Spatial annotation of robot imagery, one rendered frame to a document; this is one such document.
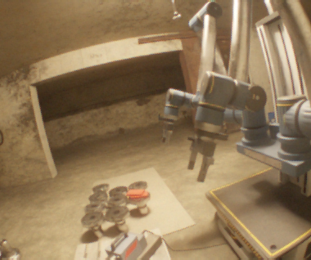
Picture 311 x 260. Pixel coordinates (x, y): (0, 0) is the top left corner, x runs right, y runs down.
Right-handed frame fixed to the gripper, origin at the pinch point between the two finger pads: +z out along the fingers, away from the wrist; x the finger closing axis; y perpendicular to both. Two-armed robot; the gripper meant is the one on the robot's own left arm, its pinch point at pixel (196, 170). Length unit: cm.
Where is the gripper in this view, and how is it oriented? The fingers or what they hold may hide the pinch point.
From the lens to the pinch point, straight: 77.7
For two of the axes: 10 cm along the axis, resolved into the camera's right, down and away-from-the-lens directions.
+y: -9.7, -1.9, -1.5
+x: 1.2, 1.6, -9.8
